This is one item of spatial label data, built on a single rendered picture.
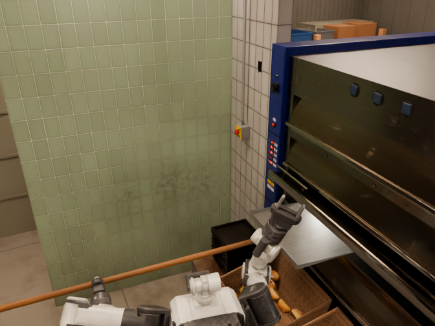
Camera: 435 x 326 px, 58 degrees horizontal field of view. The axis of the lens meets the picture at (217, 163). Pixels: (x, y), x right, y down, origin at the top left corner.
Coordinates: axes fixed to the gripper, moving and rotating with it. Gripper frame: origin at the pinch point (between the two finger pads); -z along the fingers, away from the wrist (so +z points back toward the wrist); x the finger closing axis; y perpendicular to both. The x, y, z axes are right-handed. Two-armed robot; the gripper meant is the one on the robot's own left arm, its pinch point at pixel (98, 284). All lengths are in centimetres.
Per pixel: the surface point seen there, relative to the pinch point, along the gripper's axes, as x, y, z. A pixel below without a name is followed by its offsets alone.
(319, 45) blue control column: -95, 144, -40
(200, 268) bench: 61, 71, -60
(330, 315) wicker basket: 39, 116, 30
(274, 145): -33, 121, -46
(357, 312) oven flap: 25, 121, 44
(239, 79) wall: -63, 124, -109
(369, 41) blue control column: -94, 181, -40
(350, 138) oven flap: -61, 125, 18
